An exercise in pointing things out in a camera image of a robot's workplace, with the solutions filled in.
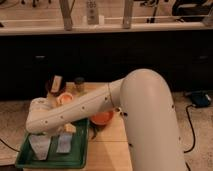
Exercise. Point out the wooden post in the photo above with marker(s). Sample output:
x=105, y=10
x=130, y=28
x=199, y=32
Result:
x=66, y=14
x=127, y=16

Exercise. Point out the black power adapter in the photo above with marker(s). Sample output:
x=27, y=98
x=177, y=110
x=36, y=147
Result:
x=200, y=99

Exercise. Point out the small pink cup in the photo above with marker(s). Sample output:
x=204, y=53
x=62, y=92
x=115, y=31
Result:
x=64, y=98

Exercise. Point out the dark jar with lid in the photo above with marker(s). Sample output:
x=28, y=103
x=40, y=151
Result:
x=79, y=84

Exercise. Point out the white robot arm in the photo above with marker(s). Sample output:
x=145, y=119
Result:
x=148, y=113

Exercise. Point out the orange bowl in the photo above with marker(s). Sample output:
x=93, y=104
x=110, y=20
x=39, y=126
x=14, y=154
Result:
x=102, y=118

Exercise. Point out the green plastic tray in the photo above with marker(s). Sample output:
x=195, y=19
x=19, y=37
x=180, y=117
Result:
x=75, y=159

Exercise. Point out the yellow sponge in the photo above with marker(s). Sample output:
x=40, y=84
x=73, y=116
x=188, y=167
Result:
x=69, y=128

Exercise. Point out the wooden post left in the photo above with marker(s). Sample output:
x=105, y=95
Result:
x=66, y=14

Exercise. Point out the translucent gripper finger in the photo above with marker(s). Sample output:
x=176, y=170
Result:
x=64, y=143
x=40, y=145

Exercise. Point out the wooden post right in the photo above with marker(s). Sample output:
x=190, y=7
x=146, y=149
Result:
x=127, y=16

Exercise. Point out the white remote control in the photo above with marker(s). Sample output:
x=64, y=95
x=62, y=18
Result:
x=92, y=12

